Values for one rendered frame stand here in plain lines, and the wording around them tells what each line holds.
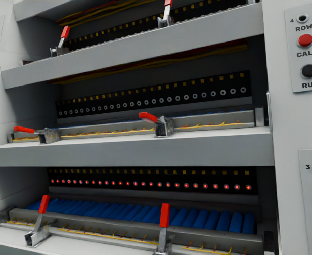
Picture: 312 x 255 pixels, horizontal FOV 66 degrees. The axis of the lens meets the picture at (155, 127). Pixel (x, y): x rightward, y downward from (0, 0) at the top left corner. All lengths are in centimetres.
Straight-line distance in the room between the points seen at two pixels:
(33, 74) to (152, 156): 37
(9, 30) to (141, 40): 43
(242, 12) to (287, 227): 30
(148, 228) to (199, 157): 17
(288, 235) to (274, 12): 29
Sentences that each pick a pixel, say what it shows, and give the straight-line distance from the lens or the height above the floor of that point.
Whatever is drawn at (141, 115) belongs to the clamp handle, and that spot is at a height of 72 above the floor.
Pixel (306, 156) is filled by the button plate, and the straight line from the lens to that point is 34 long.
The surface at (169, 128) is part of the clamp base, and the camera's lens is 39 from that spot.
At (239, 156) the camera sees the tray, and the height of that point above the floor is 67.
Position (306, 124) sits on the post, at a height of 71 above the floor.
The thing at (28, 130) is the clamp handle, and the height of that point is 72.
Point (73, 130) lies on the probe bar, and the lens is 55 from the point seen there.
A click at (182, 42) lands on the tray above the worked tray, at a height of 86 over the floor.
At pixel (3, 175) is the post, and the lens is 72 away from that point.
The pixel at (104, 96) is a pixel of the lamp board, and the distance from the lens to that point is 66.
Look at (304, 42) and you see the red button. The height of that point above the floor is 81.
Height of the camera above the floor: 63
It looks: 13 degrees up
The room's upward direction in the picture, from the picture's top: 2 degrees clockwise
